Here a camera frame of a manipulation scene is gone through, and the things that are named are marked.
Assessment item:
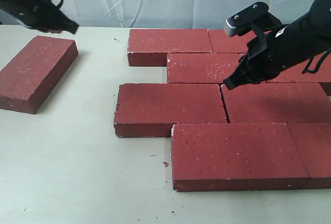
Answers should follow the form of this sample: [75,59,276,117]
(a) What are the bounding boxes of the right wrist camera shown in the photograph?
[224,2,282,37]

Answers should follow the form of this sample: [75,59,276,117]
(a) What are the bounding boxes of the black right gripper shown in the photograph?
[223,14,330,90]

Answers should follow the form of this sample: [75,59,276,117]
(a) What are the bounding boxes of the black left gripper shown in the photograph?
[1,0,79,34]

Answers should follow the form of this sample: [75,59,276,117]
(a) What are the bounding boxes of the red brick front large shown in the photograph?
[171,123,309,192]

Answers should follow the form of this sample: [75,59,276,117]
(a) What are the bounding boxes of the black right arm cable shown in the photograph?
[302,48,331,74]

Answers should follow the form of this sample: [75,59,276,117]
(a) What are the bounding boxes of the red brick diagonal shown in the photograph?
[113,83,227,138]

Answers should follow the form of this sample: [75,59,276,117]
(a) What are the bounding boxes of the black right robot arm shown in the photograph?
[223,0,330,90]

